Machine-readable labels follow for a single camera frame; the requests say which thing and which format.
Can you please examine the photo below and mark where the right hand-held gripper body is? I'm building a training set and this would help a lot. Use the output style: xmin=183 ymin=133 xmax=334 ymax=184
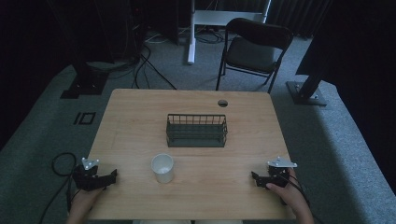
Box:
xmin=266 ymin=156 xmax=298 ymax=189

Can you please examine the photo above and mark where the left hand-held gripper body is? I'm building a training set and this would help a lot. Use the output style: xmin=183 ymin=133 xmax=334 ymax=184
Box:
xmin=72 ymin=157 xmax=101 ymax=191

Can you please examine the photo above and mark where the white cup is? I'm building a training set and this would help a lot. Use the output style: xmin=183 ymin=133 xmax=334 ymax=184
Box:
xmin=150 ymin=152 xmax=176 ymax=185

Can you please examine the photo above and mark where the dark wire basket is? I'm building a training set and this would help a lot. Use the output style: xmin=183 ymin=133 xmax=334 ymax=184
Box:
xmin=165 ymin=113 xmax=229 ymax=148

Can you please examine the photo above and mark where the person's left hand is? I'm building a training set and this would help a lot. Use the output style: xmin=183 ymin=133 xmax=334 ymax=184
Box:
xmin=68 ymin=186 xmax=106 ymax=219

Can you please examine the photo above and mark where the person's right hand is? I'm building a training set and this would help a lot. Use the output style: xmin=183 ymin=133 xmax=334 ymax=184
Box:
xmin=265 ymin=167 xmax=308 ymax=216

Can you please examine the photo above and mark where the black floor socket plate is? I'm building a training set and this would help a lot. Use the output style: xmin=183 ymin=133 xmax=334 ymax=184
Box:
xmin=73 ymin=111 xmax=97 ymax=126

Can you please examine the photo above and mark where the black slanted stand with base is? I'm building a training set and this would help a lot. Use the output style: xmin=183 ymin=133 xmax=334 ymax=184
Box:
xmin=285 ymin=66 xmax=329 ymax=107

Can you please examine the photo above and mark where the black stand with flat base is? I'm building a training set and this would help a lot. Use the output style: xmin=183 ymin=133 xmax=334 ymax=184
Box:
xmin=59 ymin=46 xmax=110 ymax=101

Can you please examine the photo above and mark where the black folding chair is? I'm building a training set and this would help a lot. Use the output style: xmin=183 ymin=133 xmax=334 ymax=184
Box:
xmin=215 ymin=17 xmax=295 ymax=95

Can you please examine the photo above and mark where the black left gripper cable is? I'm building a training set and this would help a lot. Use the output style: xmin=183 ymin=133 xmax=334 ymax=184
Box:
xmin=37 ymin=151 xmax=82 ymax=224

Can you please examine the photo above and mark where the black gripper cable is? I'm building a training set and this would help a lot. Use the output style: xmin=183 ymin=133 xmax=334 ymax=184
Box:
xmin=37 ymin=151 xmax=82 ymax=224
xmin=281 ymin=172 xmax=326 ymax=224

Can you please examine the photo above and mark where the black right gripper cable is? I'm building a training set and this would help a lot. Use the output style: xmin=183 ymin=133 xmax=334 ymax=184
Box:
xmin=281 ymin=172 xmax=326 ymax=224

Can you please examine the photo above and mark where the black floor cable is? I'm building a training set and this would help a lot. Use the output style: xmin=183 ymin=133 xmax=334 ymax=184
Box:
xmin=130 ymin=43 xmax=178 ymax=91

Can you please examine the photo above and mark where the white floor cable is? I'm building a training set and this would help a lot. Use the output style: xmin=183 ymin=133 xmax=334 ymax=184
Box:
xmin=143 ymin=31 xmax=171 ymax=45

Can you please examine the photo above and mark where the white desk frame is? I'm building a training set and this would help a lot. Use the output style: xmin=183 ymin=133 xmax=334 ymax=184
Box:
xmin=186 ymin=0 xmax=273 ymax=65

